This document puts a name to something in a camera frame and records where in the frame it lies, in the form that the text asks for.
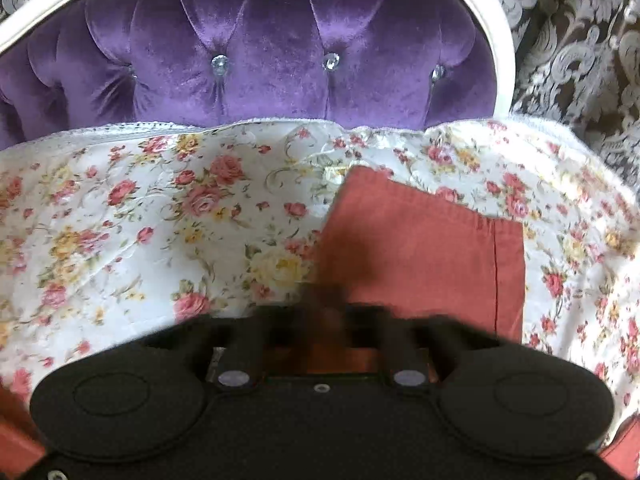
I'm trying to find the purple tufted sofa white frame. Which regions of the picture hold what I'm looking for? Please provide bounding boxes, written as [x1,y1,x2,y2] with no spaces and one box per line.
[1,0,515,146]

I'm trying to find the rust red pants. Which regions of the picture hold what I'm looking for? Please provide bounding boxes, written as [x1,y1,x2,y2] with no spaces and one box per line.
[25,167,639,479]

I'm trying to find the grey damask patterned curtain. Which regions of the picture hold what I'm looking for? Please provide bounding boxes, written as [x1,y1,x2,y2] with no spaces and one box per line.
[0,0,640,166]

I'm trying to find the floral white bed sheet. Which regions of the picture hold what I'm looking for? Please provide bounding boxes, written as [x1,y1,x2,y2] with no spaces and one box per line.
[1,116,639,448]

